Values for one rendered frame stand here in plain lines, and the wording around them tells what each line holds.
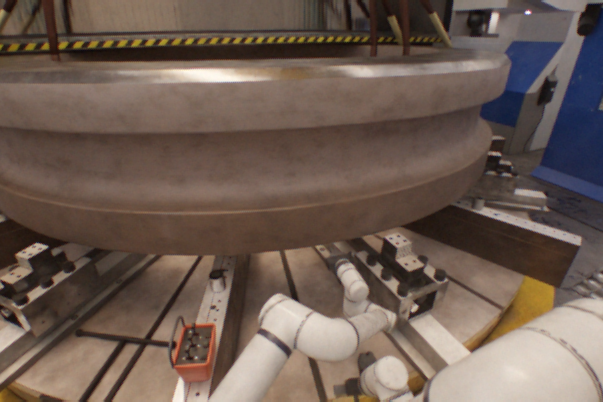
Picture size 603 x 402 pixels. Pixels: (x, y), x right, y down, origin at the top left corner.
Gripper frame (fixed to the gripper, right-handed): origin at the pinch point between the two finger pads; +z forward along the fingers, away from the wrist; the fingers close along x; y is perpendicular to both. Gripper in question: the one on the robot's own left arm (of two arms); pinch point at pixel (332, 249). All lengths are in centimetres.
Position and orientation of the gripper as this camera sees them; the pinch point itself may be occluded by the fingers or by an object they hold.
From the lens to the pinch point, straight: 164.9
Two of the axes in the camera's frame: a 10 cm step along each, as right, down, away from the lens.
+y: 0.0, -8.8, -4.7
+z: -2.8, -4.5, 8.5
